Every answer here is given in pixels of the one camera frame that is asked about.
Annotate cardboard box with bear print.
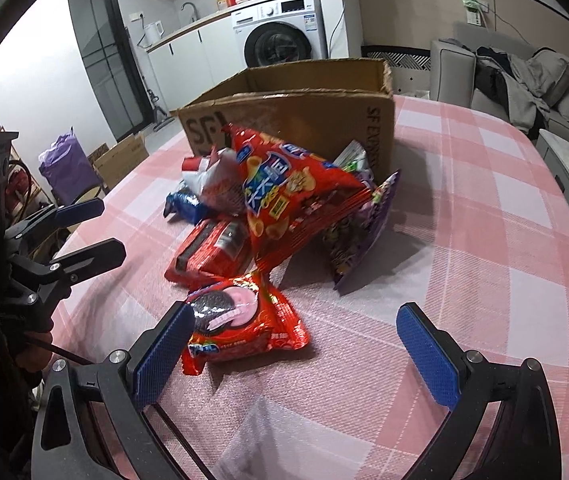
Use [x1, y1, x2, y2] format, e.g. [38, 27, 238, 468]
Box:
[91, 132, 149, 189]

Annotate black framed glass door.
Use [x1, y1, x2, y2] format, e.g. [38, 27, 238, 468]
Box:
[66, 0, 153, 144]

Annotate red cookie pack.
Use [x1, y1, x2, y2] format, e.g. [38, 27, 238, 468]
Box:
[182, 270, 311, 377]
[164, 217, 256, 289]

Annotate white and red snack bag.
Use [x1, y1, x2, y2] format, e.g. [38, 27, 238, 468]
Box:
[183, 147, 248, 214]

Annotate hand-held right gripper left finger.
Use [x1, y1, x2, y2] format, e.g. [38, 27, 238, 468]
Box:
[31, 301, 196, 480]

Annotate stick mop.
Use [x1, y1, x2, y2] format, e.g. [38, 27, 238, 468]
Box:
[139, 40, 176, 129]

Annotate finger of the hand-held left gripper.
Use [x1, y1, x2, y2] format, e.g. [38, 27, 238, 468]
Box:
[4, 198, 105, 243]
[9, 239, 126, 306]

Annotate white washing machine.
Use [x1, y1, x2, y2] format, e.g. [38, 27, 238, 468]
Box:
[231, 0, 328, 69]

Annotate shoe rack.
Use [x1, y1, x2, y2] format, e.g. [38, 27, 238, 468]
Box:
[0, 130, 56, 222]

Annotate black patterned panel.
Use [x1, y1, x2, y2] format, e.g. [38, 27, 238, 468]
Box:
[363, 46, 432, 97]

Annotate purple snack bag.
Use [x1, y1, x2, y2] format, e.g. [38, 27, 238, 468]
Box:
[321, 170, 401, 292]

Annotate green and white snack packet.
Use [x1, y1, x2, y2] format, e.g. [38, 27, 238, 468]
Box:
[334, 140, 378, 182]

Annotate blue cookie pack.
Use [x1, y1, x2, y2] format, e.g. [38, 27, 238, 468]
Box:
[164, 185, 211, 226]

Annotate pink plaid tablecloth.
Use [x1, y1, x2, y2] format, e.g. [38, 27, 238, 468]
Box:
[52, 95, 569, 480]

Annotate purple plastic bag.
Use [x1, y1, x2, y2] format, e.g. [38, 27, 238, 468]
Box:
[39, 127, 103, 207]

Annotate white lower cabinets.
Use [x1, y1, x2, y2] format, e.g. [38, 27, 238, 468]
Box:
[147, 20, 246, 112]

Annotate red triangular snack bag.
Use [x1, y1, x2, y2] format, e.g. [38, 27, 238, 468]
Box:
[222, 122, 381, 274]

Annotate grey sofa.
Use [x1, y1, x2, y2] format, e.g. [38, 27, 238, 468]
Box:
[429, 22, 569, 142]

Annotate pile of grey clothes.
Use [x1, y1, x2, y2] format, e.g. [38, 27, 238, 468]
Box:
[474, 47, 551, 132]

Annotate wall socket with green plug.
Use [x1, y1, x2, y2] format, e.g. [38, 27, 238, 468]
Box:
[461, 0, 490, 26]

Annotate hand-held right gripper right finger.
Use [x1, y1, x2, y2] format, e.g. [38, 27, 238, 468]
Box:
[397, 303, 562, 480]

